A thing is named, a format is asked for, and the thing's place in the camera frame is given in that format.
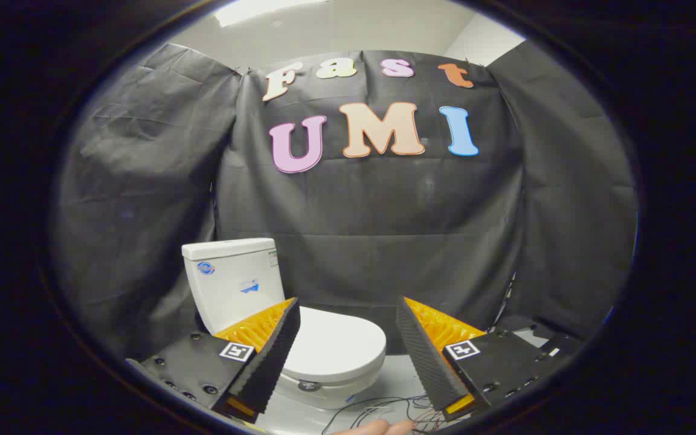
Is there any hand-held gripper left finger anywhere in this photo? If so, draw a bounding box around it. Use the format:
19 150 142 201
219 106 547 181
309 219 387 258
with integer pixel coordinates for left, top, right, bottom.
126 297 301 424

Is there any black backdrop cloth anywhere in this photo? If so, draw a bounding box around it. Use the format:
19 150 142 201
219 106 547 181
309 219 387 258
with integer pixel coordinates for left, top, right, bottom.
52 41 639 363

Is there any tangle of floor cables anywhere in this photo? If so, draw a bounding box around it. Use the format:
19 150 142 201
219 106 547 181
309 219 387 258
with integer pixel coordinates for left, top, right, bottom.
322 396 463 435

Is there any white toilet lid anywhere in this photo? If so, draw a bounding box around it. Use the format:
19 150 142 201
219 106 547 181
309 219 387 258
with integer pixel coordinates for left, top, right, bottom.
282 306 387 382

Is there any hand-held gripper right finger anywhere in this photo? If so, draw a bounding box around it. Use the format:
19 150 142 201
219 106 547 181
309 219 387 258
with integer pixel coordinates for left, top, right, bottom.
395 296 585 422

